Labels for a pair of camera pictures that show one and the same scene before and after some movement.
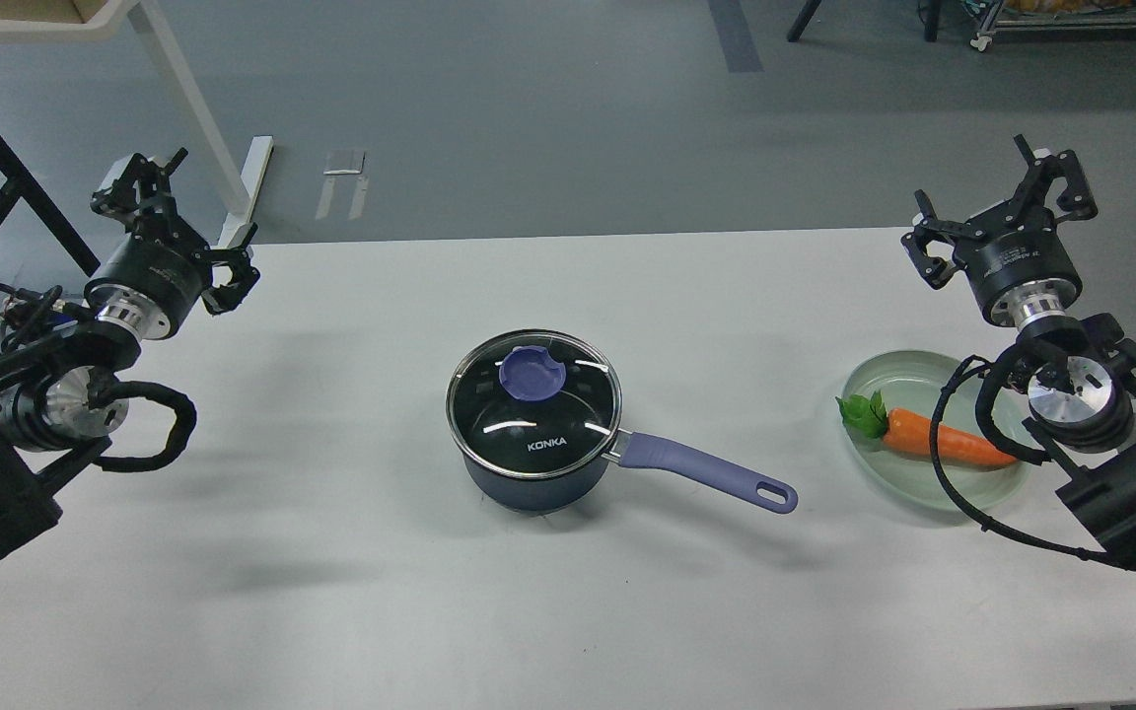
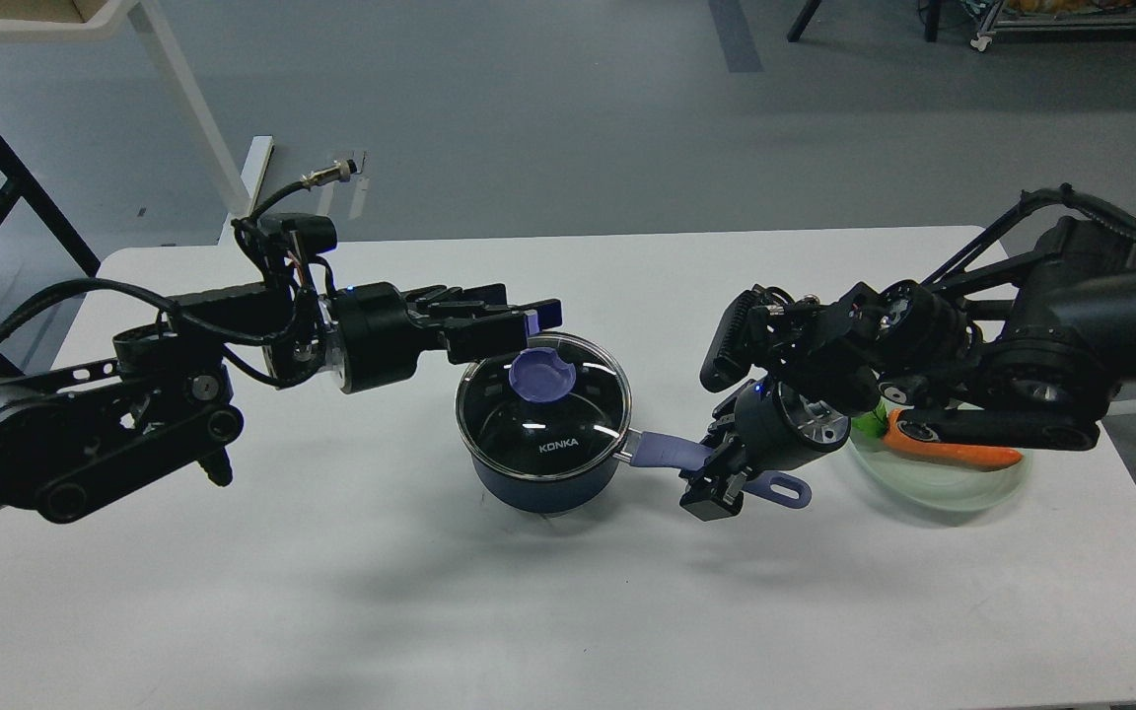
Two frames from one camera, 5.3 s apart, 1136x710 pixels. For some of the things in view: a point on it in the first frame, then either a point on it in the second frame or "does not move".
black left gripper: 151,282 -> 375,341
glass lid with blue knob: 533,404 does not move
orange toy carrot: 911,433 does not move
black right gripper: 1019,265 -> 775,428
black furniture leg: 805,15 does not move
